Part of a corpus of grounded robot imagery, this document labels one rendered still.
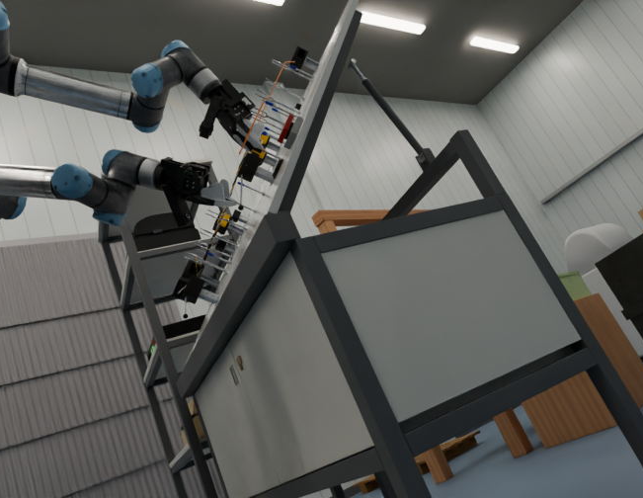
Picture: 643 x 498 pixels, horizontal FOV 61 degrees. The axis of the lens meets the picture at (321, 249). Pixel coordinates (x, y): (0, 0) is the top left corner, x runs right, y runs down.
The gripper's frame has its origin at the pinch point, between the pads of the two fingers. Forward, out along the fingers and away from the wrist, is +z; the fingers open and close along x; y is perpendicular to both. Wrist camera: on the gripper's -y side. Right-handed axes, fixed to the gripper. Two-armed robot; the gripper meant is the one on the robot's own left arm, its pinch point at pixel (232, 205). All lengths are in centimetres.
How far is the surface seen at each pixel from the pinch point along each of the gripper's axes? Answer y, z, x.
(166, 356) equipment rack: -81, -31, 37
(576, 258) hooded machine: -119, 205, 428
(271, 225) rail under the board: 9.8, 19.4, -29.9
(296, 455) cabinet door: -44, 34, -27
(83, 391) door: -257, -166, 181
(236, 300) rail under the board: -16.2, 10.7, -16.7
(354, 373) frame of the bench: -7, 43, -42
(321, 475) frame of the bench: -40, 41, -34
